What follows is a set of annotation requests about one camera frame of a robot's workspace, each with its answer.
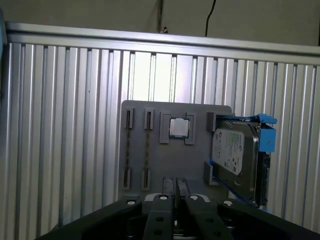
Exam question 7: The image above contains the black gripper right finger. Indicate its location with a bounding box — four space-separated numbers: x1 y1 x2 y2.
176 177 320 240

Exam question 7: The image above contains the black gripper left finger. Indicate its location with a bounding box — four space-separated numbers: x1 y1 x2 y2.
37 177 177 240

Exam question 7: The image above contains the grey parts rack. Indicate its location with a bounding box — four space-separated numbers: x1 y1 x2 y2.
120 99 238 201

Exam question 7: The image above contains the hard disk in blue carrier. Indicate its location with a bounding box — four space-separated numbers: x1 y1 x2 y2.
210 112 278 210

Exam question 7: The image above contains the silver CPU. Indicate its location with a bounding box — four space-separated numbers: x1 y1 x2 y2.
169 117 192 139

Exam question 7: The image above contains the black hanging cable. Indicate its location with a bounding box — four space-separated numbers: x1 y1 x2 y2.
204 0 217 38

